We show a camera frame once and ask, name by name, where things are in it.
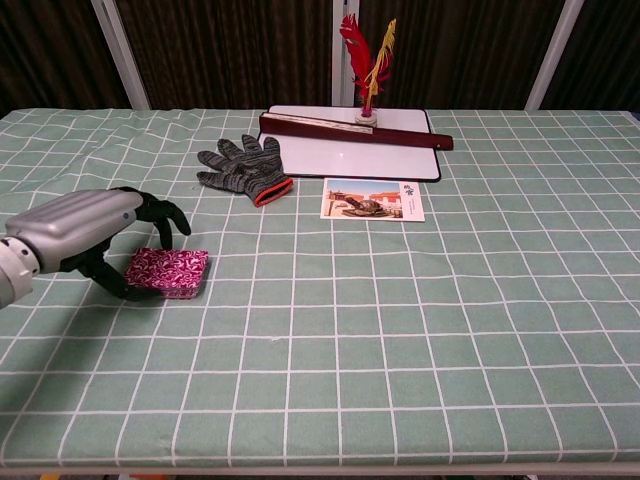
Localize dark brown curtain panel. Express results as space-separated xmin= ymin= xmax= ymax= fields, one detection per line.
xmin=114 ymin=0 xmax=335 ymax=110
xmin=0 ymin=0 xmax=132 ymax=116
xmin=542 ymin=0 xmax=640 ymax=114
xmin=353 ymin=0 xmax=569 ymax=111

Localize grey striped work glove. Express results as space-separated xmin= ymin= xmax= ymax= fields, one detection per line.
xmin=196 ymin=133 xmax=295 ymax=209

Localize white board with black rim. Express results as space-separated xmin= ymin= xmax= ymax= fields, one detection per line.
xmin=257 ymin=104 xmax=442 ymax=183

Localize grey metal frame post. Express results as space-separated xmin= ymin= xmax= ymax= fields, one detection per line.
xmin=332 ymin=0 xmax=357 ymax=107
xmin=524 ymin=0 xmax=586 ymax=112
xmin=89 ymin=0 xmax=151 ymax=111

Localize green white checked tablecloth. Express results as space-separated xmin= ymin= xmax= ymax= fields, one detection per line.
xmin=0 ymin=107 xmax=640 ymax=469

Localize picture postcard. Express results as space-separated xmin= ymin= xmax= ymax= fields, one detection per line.
xmin=319 ymin=177 xmax=426 ymax=223

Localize red white patterned tin box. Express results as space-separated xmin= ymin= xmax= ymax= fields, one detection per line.
xmin=123 ymin=247 xmax=210 ymax=300

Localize dark red folded fan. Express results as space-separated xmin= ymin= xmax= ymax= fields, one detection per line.
xmin=258 ymin=111 xmax=455 ymax=152

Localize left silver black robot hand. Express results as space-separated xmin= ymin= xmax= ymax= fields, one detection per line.
xmin=4 ymin=186 xmax=192 ymax=303

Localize red yellow feather shuttlecock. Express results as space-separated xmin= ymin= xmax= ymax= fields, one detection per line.
xmin=339 ymin=13 xmax=398 ymax=124

